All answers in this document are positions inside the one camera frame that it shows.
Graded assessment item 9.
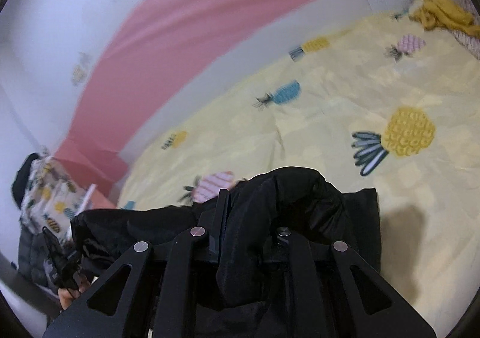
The black puffer jacket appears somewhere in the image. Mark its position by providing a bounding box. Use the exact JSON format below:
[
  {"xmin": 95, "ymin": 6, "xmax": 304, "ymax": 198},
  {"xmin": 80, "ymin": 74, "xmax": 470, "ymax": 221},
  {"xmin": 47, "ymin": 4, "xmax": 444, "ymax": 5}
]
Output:
[{"xmin": 72, "ymin": 167, "xmax": 382, "ymax": 337}]

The person left hand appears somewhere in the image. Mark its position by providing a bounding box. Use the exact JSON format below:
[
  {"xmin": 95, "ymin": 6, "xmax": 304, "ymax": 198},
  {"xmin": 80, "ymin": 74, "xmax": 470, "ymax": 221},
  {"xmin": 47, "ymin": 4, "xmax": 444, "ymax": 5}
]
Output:
[{"xmin": 58, "ymin": 275, "xmax": 91, "ymax": 310}]

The dark quilted garment pile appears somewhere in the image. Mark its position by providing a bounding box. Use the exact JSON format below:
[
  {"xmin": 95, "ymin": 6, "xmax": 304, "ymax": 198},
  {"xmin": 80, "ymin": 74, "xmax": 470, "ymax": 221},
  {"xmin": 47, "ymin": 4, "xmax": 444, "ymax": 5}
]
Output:
[{"xmin": 18, "ymin": 224, "xmax": 58, "ymax": 293}]

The pineapple print curtain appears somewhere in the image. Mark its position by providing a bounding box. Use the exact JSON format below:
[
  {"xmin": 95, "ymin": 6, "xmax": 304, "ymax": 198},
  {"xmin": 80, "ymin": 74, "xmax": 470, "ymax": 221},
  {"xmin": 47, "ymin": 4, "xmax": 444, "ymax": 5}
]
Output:
[{"xmin": 20, "ymin": 156, "xmax": 86, "ymax": 245}]

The yellow pineapple bed sheet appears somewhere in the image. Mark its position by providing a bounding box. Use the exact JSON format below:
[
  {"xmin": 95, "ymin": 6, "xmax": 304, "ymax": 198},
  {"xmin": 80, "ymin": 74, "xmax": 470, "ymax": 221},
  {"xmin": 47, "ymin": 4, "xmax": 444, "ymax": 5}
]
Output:
[{"xmin": 119, "ymin": 14, "xmax": 479, "ymax": 337}]

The mustard yellow cloth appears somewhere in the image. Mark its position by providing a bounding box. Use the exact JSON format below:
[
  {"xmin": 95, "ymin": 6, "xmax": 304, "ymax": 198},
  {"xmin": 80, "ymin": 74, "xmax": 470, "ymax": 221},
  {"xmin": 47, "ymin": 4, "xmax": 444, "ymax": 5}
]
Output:
[{"xmin": 408, "ymin": 0, "xmax": 479, "ymax": 39}]

